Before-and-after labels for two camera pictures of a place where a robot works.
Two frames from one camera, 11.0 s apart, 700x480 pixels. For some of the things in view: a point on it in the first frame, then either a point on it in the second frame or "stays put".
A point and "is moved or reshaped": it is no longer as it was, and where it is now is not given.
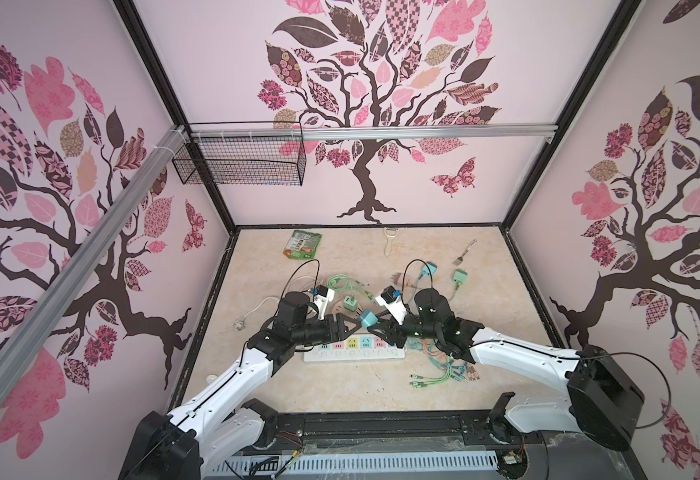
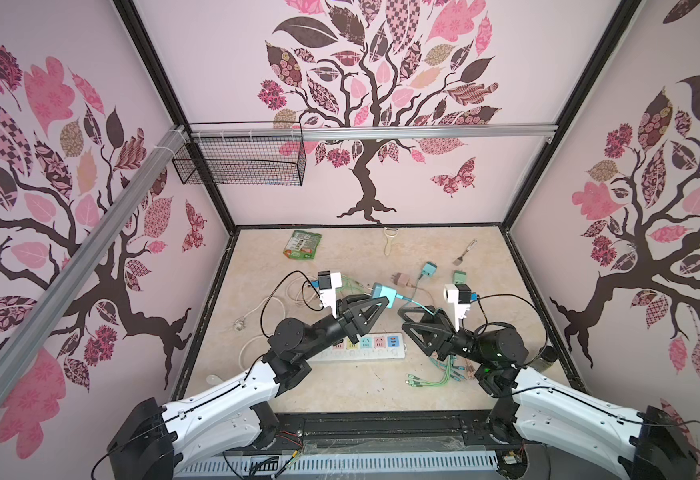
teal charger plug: x=368 y=318 is moved or reshaped
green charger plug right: x=459 y=276 stays put
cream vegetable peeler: x=390 y=233 stays put
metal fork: x=460 y=258 stays put
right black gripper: x=392 y=330 to x=435 y=337
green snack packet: x=302 y=245 stays put
